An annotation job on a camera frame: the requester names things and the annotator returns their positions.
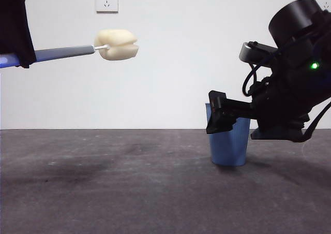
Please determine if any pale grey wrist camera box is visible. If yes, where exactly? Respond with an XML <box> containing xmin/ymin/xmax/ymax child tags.
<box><xmin>238</xmin><ymin>41</ymin><xmax>279</xmax><ymax>64</ymax></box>

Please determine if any grey-handled sponge cup brush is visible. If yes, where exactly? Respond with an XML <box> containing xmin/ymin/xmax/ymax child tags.
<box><xmin>0</xmin><ymin>28</ymin><xmax>140</xmax><ymax>69</ymax></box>

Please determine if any blue ribbed plastic cup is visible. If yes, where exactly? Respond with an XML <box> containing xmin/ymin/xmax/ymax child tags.
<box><xmin>205</xmin><ymin>103</ymin><xmax>251</xmax><ymax>167</ymax></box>

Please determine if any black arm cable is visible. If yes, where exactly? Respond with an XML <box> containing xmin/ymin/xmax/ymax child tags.
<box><xmin>291</xmin><ymin>100</ymin><xmax>331</xmax><ymax>143</ymax></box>

